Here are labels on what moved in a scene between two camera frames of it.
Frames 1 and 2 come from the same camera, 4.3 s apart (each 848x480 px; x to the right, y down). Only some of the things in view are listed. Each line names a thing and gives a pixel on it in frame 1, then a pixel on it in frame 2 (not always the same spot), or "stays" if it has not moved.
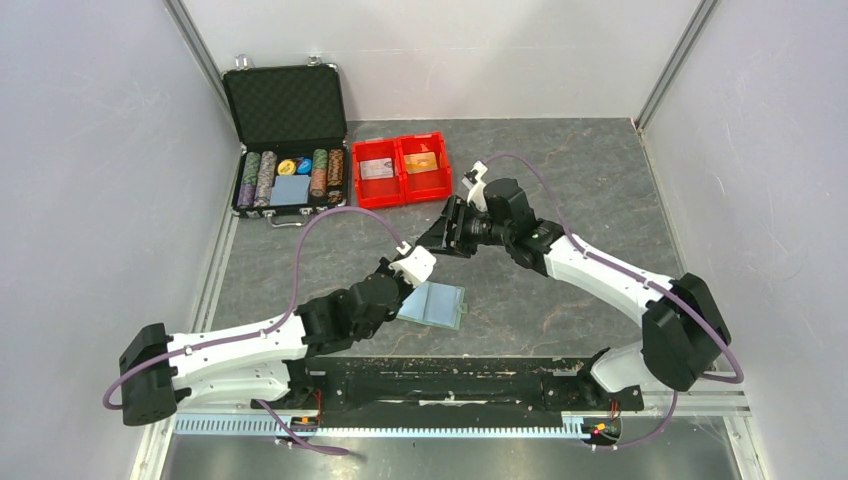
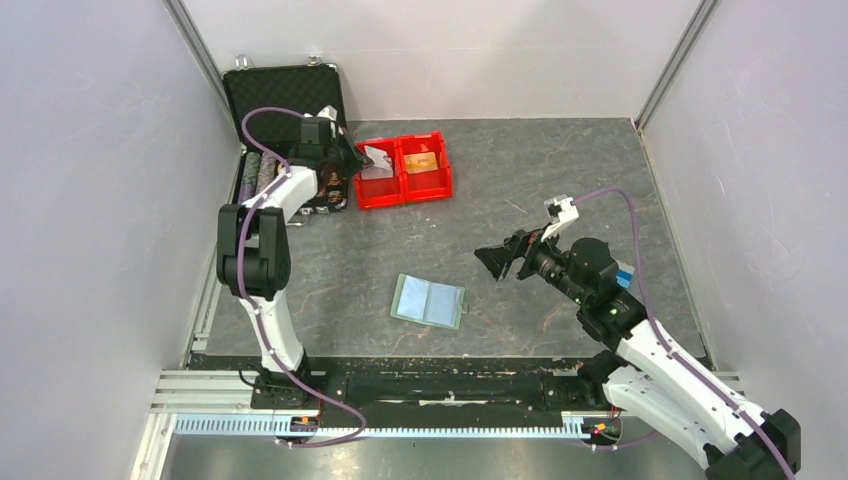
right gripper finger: x=432 y=240 to x=497 y=258
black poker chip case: x=291 y=124 stays
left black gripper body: x=405 y=287 to x=338 y=154
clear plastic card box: x=436 y=304 stays
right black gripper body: x=476 y=228 to x=545 y=259
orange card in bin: x=421 y=162 stays
